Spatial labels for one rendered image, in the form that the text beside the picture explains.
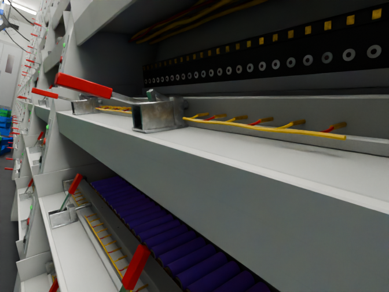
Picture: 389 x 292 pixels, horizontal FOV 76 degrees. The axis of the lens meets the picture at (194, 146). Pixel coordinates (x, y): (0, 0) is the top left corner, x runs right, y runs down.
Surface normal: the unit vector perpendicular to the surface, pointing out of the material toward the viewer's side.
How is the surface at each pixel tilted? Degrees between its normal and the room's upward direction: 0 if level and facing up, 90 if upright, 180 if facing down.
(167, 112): 90
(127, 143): 109
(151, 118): 90
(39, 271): 90
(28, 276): 90
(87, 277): 19
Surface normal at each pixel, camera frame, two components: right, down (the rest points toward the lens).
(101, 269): -0.05, -0.97
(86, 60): 0.58, 0.15
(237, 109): -0.81, 0.17
